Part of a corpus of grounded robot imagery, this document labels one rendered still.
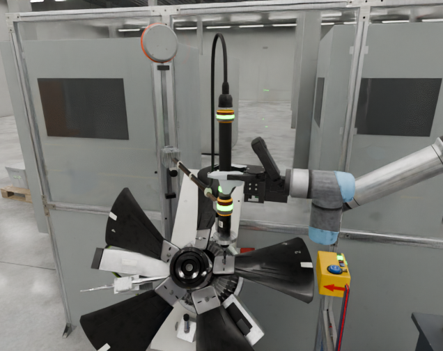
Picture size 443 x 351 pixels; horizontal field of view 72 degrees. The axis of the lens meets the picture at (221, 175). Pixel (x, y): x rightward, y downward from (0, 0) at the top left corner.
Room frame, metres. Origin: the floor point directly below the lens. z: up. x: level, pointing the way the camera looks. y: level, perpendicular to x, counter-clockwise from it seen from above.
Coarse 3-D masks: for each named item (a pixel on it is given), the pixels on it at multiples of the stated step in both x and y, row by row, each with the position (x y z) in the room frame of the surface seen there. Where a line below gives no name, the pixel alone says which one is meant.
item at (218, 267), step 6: (216, 258) 0.83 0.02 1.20; (222, 258) 0.82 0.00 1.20; (228, 258) 0.82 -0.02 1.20; (234, 258) 0.82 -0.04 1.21; (216, 264) 0.79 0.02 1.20; (222, 264) 0.79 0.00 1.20; (228, 264) 0.79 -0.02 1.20; (216, 270) 0.76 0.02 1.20; (222, 270) 0.76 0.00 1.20; (228, 270) 0.76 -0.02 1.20
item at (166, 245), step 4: (164, 240) 0.84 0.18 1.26; (164, 244) 0.84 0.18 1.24; (168, 244) 0.83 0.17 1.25; (172, 244) 0.83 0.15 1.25; (164, 248) 0.84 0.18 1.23; (168, 248) 0.84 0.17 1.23; (172, 248) 0.83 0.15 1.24; (176, 248) 0.82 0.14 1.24; (164, 252) 0.85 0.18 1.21; (168, 252) 0.84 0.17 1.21; (172, 252) 0.83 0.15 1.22; (164, 256) 0.85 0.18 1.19; (172, 256) 0.83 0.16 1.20; (164, 260) 0.85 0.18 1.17
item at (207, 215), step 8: (208, 168) 1.03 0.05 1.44; (200, 176) 1.04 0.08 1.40; (208, 184) 0.98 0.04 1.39; (216, 184) 0.95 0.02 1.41; (200, 192) 1.00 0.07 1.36; (216, 192) 0.92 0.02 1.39; (232, 192) 0.88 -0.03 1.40; (200, 200) 0.97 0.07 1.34; (208, 200) 0.93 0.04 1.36; (200, 208) 0.95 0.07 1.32; (208, 208) 0.90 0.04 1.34; (200, 216) 0.92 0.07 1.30; (208, 216) 0.88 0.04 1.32; (200, 224) 0.90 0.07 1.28; (208, 224) 0.85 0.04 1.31
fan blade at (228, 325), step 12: (204, 312) 0.70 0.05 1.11; (216, 312) 0.72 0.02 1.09; (204, 324) 0.67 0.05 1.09; (216, 324) 0.69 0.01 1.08; (228, 324) 0.70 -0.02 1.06; (204, 336) 0.65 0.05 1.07; (216, 336) 0.66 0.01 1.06; (228, 336) 0.67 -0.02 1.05; (240, 336) 0.69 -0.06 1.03; (204, 348) 0.62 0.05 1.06; (216, 348) 0.63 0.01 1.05; (228, 348) 0.65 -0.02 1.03; (240, 348) 0.66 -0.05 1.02; (252, 348) 0.67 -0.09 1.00
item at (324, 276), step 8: (320, 256) 1.03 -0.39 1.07; (328, 256) 1.03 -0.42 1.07; (336, 256) 1.03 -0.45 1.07; (320, 264) 0.98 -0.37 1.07; (328, 264) 0.98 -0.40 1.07; (336, 264) 0.98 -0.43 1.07; (320, 272) 0.94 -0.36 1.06; (328, 272) 0.93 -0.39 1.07; (344, 272) 0.93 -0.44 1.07; (320, 280) 0.93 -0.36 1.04; (328, 280) 0.92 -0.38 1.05; (336, 280) 0.91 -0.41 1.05; (344, 280) 0.91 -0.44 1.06; (320, 288) 0.92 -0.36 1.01; (336, 296) 0.91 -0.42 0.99
